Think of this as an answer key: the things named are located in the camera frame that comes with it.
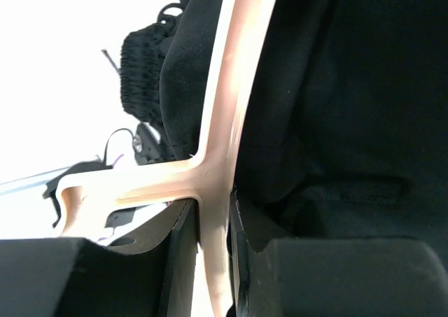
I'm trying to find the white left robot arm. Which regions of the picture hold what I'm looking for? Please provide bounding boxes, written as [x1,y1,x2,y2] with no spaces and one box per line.
[43,146,136,241]

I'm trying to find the beige plastic hanger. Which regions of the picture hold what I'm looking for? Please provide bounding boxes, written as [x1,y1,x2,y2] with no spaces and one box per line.
[57,0,283,317]

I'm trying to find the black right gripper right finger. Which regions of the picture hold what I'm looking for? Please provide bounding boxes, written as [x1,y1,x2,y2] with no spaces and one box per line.
[228,192,447,316]

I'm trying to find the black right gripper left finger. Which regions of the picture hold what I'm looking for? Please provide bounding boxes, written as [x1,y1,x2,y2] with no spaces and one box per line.
[1,199,197,316]

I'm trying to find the black trousers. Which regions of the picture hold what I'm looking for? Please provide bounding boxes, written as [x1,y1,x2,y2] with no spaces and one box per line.
[119,0,448,251]

